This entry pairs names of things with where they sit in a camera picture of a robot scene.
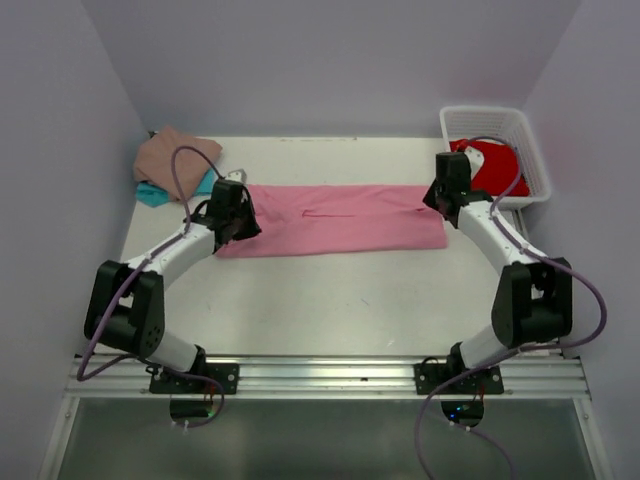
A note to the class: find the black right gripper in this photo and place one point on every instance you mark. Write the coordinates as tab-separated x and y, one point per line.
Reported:
430	198

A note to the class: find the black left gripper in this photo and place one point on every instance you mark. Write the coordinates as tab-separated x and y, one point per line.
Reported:
252	227

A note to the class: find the pink polo shirt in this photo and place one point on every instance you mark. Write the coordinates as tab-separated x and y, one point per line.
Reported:
316	220

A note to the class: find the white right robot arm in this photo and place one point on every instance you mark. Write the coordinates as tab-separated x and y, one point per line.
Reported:
533	300

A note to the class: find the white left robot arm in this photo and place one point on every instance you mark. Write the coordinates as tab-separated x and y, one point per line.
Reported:
126	309

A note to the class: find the red folded shirt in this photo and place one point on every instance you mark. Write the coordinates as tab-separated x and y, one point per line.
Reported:
499	165

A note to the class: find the white plastic basket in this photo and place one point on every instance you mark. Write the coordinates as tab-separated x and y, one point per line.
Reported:
464	122

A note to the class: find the dark blue garment in basket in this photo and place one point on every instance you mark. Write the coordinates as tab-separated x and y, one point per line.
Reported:
521	182

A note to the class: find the teal folded shirt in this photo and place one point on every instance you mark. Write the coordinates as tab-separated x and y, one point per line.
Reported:
153	196

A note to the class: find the beige folded shirt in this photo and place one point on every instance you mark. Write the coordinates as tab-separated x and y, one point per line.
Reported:
153	161

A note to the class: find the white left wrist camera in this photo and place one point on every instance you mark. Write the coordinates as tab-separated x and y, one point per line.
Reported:
238	175

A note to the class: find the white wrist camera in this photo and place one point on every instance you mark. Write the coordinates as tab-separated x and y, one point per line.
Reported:
476	160
238	175

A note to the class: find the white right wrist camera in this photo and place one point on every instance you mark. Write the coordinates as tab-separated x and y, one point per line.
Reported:
476	160

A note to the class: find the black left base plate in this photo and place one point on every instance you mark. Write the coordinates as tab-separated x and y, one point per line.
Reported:
211	378

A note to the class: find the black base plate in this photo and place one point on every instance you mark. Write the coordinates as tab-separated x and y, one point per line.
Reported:
211	378
447	376

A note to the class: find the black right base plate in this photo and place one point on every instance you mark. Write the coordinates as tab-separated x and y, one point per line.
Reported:
447	376

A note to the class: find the aluminium mounting rail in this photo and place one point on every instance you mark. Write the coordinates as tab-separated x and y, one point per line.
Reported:
368	378

